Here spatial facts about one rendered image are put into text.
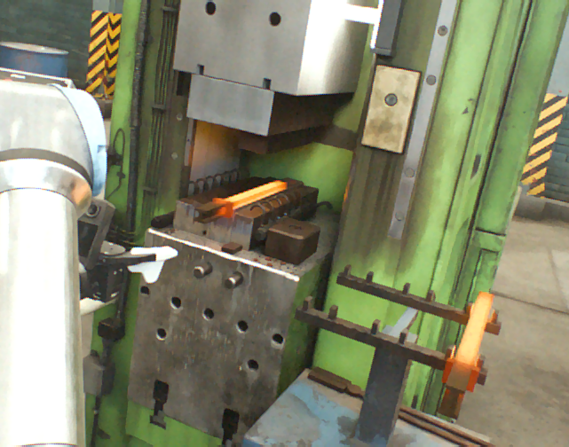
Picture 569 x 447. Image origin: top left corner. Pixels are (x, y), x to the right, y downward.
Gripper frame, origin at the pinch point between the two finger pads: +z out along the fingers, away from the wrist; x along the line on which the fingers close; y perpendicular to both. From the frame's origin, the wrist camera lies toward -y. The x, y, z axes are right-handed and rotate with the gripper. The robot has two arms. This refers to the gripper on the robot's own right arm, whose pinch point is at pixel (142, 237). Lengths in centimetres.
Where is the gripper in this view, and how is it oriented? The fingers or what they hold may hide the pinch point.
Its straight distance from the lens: 116.3
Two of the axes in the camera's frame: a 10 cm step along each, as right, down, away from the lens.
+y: -1.7, 9.4, 2.9
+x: 9.0, 2.6, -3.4
